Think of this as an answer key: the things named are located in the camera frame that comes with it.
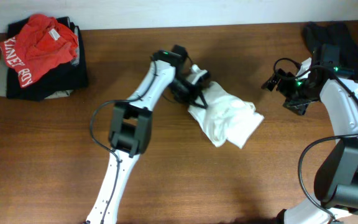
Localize white t-shirt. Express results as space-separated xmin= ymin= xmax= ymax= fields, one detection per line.
xmin=188 ymin=82 xmax=264 ymax=149

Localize red printed t-shirt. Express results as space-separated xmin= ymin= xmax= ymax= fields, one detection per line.
xmin=0 ymin=14 xmax=79 ymax=88

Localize grey folded garment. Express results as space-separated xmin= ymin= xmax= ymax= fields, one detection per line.
xmin=0 ymin=59 xmax=74 ymax=99

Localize black folded garment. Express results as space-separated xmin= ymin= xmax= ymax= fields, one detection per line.
xmin=6 ymin=17 xmax=88 ymax=101

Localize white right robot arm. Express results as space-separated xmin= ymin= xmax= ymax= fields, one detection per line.
xmin=261 ymin=44 xmax=358 ymax=223

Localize dark green trousers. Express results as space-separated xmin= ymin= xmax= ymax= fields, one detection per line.
xmin=301 ymin=22 xmax=358 ymax=80

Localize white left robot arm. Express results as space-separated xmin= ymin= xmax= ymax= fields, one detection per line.
xmin=85 ymin=45 xmax=209 ymax=224

